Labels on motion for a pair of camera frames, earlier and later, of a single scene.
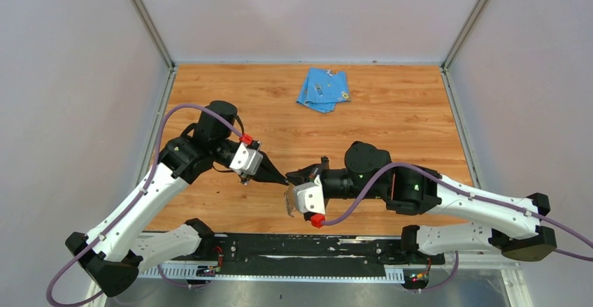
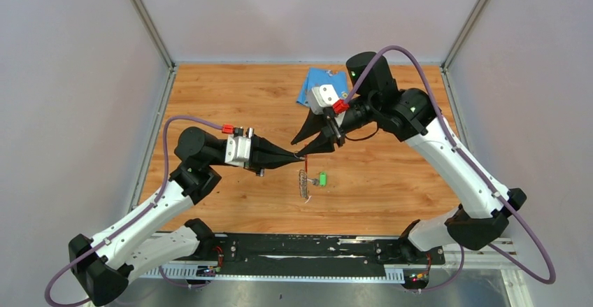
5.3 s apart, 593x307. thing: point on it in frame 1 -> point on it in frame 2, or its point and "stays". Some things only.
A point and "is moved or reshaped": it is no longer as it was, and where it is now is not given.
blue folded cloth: x=323 y=89 stays
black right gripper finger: x=305 y=175 -> x=324 y=142
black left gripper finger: x=268 y=173 -> x=260 y=147
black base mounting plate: x=298 y=254 stays
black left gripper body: x=246 y=178 -> x=254 y=165
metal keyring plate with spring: x=289 y=195 is moved or reshaped
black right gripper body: x=331 y=177 -> x=333 y=125
